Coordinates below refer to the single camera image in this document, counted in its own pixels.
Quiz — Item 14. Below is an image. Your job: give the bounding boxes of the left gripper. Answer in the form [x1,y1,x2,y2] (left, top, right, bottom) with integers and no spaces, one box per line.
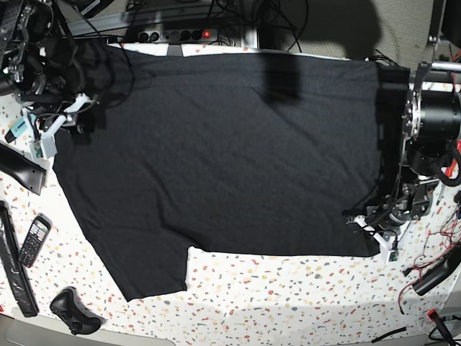
[346,194,432,263]

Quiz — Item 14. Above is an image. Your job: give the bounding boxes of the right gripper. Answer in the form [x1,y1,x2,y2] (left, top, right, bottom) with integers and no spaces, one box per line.
[21,93,97,161]

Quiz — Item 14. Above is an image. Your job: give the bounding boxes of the black T-shirt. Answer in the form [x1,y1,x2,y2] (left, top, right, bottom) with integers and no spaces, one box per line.
[53,42,410,301]

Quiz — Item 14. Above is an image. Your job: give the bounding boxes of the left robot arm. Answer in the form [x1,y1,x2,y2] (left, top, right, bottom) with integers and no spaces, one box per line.
[346,61,460,263]

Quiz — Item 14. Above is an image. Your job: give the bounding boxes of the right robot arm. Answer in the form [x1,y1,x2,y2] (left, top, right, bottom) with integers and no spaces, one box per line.
[1,1,98,159]

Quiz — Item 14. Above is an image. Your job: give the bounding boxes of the turquoise highlighter marker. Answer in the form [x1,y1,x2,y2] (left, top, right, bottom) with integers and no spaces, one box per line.
[4,118,27,143]

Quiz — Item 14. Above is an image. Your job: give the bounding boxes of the long black bar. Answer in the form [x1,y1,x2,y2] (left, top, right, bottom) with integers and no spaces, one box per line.
[1,201,39,318]

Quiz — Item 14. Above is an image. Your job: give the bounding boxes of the grey table clamp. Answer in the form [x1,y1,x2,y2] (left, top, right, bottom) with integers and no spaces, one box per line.
[166,44,184,57]

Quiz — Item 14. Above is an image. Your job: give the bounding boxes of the white terrazzo table cloth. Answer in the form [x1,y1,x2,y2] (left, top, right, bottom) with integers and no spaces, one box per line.
[0,41,461,346]

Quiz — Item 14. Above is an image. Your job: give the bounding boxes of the white power strip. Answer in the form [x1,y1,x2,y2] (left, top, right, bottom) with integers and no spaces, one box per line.
[137,29,218,44]

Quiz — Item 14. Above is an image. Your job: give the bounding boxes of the black game controller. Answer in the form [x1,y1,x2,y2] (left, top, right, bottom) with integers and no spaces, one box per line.
[50,288,102,335]

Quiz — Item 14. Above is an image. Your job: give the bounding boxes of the black cylinder with wires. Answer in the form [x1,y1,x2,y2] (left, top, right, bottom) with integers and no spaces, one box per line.
[413,247,460,296]

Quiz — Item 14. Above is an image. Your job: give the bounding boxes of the red handled screwdriver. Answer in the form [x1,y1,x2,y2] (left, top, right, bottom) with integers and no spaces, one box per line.
[436,141,461,205]

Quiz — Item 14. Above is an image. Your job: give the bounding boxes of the red black tool handle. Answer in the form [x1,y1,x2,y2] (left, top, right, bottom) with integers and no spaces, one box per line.
[427,309,460,345]

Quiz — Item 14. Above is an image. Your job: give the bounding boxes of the black cordless phone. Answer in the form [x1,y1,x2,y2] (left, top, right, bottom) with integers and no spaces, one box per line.
[19,213,52,268]

